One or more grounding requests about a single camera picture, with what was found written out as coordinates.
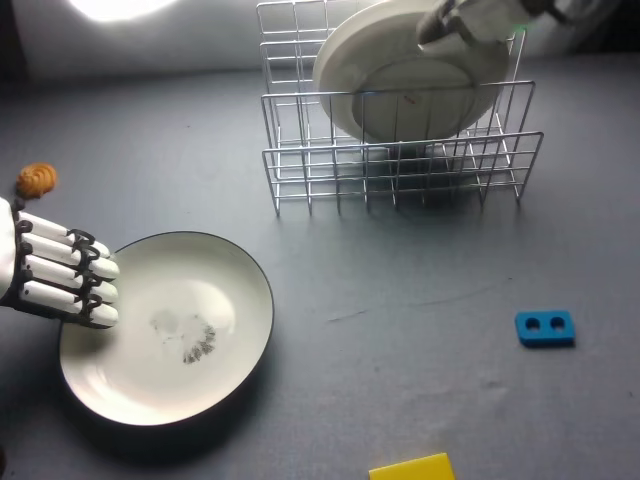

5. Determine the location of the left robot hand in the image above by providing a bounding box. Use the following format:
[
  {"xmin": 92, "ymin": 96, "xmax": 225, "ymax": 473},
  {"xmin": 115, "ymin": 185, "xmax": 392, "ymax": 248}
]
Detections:
[{"xmin": 0, "ymin": 196, "xmax": 121, "ymax": 330}]

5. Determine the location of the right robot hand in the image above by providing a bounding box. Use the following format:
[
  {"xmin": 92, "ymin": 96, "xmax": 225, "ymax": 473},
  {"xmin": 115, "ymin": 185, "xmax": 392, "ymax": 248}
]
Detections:
[{"xmin": 414, "ymin": 0, "xmax": 531, "ymax": 51}]

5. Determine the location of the black-rimmed white plate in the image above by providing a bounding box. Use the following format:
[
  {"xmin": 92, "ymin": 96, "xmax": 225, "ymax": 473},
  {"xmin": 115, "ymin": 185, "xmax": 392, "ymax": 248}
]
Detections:
[{"xmin": 57, "ymin": 230, "xmax": 276, "ymax": 454}]

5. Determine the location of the orange swirl cookie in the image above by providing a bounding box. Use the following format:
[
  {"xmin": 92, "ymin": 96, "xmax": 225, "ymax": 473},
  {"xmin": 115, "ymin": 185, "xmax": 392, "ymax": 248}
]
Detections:
[{"xmin": 16, "ymin": 162, "xmax": 59, "ymax": 200}]

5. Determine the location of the blue block with two holes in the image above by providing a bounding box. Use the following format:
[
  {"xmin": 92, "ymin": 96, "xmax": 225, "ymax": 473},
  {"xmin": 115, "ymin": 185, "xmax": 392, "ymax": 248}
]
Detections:
[{"xmin": 514, "ymin": 309, "xmax": 576, "ymax": 349}]

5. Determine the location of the yellow flat block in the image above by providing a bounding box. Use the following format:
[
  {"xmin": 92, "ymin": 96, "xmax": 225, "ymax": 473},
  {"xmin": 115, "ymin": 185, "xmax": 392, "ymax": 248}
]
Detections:
[{"xmin": 368, "ymin": 452, "xmax": 456, "ymax": 480}]

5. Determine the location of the silver wire plate rack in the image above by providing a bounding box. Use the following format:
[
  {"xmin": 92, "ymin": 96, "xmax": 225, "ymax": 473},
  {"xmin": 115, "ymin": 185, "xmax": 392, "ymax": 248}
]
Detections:
[{"xmin": 257, "ymin": 0, "xmax": 545, "ymax": 216}]

